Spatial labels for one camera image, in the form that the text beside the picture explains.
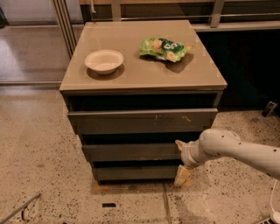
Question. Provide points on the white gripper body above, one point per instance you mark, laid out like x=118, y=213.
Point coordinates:
x=186, y=155

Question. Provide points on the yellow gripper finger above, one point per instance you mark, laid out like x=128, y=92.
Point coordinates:
x=183, y=176
x=181, y=145

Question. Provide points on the grey drawer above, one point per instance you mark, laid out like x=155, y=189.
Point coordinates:
x=132, y=152
x=135, y=173
x=142, y=121

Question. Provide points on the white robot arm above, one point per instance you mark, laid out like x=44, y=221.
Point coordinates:
x=217, y=143

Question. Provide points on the grey bottom drawer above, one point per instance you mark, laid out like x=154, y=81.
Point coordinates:
x=135, y=173

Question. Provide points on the grey drawer cabinet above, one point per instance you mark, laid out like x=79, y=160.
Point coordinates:
x=141, y=83

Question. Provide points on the grey top drawer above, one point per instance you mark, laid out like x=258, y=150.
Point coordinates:
x=142, y=121

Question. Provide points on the green snack bag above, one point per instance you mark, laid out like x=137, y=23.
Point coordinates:
x=164, y=49

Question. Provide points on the white paper bowl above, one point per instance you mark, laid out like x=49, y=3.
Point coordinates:
x=104, y=61

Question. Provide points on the metal rod on floor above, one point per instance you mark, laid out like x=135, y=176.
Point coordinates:
x=21, y=208

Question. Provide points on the metal railing frame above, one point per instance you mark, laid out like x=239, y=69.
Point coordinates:
x=204, y=15

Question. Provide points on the metal door frame post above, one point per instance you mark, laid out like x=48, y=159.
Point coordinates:
x=64, y=23

